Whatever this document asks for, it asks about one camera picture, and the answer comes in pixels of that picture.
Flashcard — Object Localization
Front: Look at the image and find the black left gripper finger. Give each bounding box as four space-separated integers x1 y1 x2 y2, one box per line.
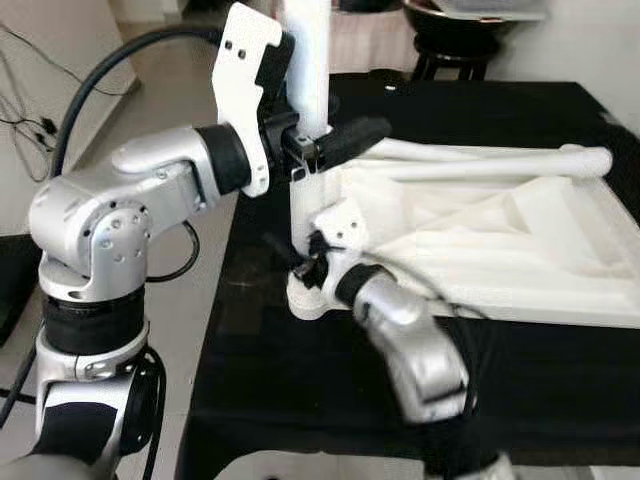
318 116 393 169

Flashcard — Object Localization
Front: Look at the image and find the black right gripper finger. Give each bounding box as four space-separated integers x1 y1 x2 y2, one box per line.
265 233 311 276

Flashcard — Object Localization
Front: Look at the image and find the pale checked cloth table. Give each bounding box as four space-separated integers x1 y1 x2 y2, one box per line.
330 8 419 73

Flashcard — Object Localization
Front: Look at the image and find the black table cloth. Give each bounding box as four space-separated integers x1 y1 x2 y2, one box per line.
175 72 640 480

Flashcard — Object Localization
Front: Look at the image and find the black wok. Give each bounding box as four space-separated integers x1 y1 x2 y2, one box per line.
403 0 546 51

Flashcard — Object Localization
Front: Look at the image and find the white plastic table top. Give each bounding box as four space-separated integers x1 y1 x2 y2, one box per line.
288 140 640 329

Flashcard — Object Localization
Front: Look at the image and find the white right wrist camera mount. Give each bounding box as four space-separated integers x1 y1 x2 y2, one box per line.
312 198 369 251

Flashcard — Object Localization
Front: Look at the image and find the black wall cable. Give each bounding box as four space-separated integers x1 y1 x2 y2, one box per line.
0 20 133 153

